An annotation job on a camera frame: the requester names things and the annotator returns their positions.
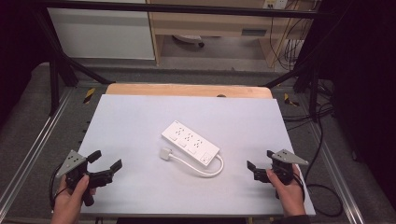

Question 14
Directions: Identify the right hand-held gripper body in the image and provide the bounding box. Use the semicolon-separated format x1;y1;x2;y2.
270;148;310;200

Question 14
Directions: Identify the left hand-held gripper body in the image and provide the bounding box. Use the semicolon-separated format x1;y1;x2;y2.
55;149;95;207

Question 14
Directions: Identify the person's right hand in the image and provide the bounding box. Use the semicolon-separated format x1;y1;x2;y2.
265;163;308;217

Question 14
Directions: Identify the person's left hand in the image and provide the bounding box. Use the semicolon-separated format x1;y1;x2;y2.
50;174;97;224

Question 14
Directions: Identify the white table board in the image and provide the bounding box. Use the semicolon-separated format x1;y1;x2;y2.
77;94;317;217

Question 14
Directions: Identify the white plug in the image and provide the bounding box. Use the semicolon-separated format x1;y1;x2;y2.
159;147;174;161

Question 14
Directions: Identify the white power strip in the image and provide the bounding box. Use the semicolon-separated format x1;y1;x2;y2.
161;119;221;168

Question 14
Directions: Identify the wooden table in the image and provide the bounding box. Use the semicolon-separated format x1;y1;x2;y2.
105;82;275;100

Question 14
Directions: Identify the black curtain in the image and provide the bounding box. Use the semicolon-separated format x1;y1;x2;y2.
314;0;396;218
0;0;52;129

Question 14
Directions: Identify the white cabinet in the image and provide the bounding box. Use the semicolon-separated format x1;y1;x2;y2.
47;0;156;61

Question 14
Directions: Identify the office chair base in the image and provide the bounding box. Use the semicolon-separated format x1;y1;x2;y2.
172;34;205;49

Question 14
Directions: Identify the wooden desk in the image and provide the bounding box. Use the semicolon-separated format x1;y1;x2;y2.
146;0;314;68

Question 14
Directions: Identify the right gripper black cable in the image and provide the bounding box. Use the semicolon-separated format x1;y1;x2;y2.
292;172;306;203

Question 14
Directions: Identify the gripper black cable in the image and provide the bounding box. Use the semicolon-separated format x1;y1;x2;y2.
292;172;306;203
49;162;69;210

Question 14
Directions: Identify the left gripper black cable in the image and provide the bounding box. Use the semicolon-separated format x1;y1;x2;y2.
49;162;69;210

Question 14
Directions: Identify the black floor cable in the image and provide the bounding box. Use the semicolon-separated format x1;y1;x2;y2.
281;102;345;218

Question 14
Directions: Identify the aluminium rail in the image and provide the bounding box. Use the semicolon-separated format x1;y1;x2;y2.
309;122;366;224
0;88;77;213

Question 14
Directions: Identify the white power strip cable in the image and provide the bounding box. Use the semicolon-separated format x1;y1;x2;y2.
170;153;225;178

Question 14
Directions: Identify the bundle of black cables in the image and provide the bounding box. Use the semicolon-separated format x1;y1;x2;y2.
268;0;312;72

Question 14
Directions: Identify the white wall socket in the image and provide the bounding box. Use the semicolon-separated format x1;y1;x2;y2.
262;0;290;10

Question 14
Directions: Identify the black metal frame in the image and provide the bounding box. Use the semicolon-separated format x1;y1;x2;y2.
32;0;323;123

